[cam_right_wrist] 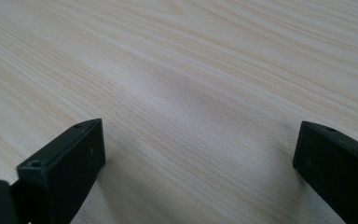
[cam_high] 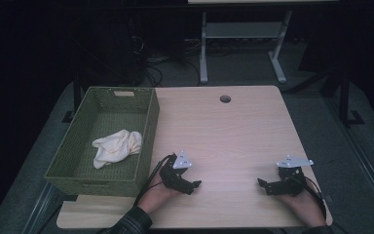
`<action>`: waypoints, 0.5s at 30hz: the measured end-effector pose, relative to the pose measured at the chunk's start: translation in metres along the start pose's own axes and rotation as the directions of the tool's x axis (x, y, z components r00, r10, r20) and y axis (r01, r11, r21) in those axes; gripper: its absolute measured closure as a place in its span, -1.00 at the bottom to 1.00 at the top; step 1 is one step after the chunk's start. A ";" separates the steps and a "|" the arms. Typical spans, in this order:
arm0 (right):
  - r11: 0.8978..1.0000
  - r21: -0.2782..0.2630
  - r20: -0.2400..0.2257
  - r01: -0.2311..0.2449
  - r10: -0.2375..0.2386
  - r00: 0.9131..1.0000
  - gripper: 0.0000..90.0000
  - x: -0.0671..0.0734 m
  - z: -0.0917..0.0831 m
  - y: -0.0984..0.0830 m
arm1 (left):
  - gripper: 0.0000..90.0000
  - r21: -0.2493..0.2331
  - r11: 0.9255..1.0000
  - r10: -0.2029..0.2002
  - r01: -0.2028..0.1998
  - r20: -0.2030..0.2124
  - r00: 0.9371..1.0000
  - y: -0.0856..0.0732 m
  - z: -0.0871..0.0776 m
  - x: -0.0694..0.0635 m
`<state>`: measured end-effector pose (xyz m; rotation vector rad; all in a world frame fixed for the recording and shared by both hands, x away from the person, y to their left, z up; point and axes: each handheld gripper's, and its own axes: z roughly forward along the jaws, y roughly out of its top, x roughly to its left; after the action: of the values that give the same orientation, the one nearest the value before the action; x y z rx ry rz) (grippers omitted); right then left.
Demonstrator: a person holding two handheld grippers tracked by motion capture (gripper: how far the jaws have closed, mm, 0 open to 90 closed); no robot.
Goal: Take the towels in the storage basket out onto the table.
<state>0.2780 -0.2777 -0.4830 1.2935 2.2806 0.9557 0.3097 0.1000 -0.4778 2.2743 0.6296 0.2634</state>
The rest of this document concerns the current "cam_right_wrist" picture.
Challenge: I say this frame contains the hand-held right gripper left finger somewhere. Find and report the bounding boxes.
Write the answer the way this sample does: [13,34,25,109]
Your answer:
[10,118,107,224]

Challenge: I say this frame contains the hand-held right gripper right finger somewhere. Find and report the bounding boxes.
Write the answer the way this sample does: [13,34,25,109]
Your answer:
[292,120,358,224]

